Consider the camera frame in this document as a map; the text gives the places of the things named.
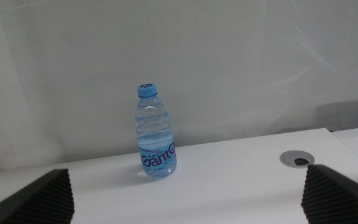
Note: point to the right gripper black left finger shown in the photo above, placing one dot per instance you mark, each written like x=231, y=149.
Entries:
x=39, y=202

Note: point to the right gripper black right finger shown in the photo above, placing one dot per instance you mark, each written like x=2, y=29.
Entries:
x=337, y=199

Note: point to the clear water bottle blue cap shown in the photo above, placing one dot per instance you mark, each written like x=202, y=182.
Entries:
x=155, y=140

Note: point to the white fabric backdrop curtain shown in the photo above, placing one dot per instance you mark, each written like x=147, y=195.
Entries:
x=197, y=62

